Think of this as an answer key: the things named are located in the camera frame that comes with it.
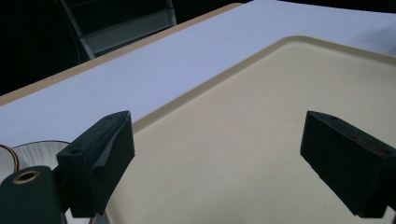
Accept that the grey metal chair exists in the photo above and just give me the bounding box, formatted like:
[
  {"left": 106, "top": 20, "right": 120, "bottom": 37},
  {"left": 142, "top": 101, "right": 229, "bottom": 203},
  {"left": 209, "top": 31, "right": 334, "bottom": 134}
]
[{"left": 59, "top": 0, "right": 177, "bottom": 60}]

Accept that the beige plastic tray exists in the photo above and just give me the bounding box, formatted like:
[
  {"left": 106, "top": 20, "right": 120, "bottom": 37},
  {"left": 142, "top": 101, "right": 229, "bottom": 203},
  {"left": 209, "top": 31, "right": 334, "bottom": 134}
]
[{"left": 105, "top": 35, "right": 396, "bottom": 224}]

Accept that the white plate with brown rim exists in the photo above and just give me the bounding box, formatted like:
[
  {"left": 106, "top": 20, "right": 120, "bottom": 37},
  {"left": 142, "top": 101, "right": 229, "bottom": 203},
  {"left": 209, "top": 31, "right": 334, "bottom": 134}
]
[{"left": 0, "top": 144, "right": 20, "bottom": 184}]

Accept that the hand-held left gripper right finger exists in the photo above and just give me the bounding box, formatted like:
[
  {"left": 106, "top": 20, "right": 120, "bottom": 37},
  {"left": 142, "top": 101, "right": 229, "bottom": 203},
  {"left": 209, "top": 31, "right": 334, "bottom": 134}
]
[{"left": 300, "top": 110, "right": 396, "bottom": 218}]

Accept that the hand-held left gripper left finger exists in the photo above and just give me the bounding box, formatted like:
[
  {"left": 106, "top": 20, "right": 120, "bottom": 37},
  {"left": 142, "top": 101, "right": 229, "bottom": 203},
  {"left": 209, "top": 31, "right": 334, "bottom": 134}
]
[{"left": 56, "top": 110, "right": 136, "bottom": 218}]

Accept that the white fluted paper plate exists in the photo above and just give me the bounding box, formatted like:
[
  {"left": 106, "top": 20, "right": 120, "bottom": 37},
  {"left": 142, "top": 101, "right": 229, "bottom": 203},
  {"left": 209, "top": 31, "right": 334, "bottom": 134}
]
[{"left": 11, "top": 140, "right": 73, "bottom": 173}]

